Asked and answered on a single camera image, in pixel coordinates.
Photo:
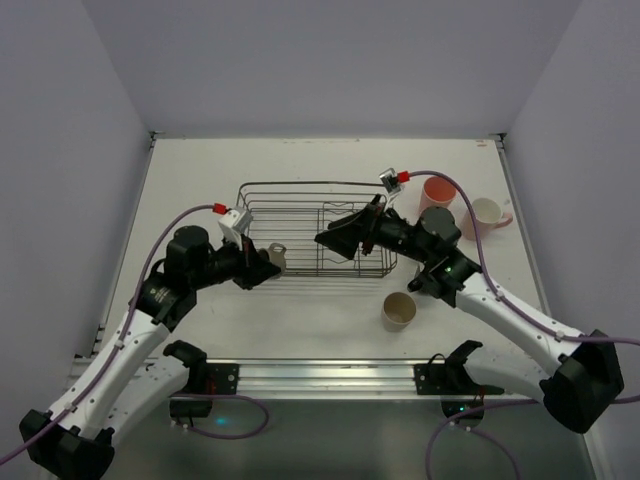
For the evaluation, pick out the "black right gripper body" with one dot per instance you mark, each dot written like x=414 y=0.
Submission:
x=368 y=230

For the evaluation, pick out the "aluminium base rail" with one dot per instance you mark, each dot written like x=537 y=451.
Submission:
x=299 y=379

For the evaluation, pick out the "beige tall cup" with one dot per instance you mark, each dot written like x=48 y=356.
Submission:
x=398 y=311

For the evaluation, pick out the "black mug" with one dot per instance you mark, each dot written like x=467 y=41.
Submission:
x=416 y=285

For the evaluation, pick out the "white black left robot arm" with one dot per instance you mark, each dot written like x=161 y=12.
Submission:
x=75 y=439

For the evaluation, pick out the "grey wire dish rack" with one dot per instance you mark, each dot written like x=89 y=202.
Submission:
x=292 y=213

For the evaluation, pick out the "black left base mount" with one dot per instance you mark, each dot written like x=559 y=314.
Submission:
x=220 y=377

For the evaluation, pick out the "pink faceted mug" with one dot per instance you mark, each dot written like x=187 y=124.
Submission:
x=486 y=216

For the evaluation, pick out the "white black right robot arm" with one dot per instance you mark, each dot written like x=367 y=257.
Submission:
x=575 y=376

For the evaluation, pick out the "salmon pink plastic cup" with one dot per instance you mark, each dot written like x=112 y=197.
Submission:
x=436 y=192

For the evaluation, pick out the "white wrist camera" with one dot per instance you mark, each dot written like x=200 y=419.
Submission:
x=390 y=180
x=233 y=225

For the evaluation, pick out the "grey beige small mug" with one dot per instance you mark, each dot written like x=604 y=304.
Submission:
x=277 y=255

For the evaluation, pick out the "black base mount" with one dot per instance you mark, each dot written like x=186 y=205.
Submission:
x=220 y=377
x=447 y=377

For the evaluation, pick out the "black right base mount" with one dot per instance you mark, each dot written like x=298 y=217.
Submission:
x=447 y=377

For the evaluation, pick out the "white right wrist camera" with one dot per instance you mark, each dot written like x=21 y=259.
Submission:
x=390 y=180

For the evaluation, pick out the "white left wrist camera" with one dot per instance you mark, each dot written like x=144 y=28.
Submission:
x=233 y=225

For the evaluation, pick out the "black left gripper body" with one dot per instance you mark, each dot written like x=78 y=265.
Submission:
x=245 y=265

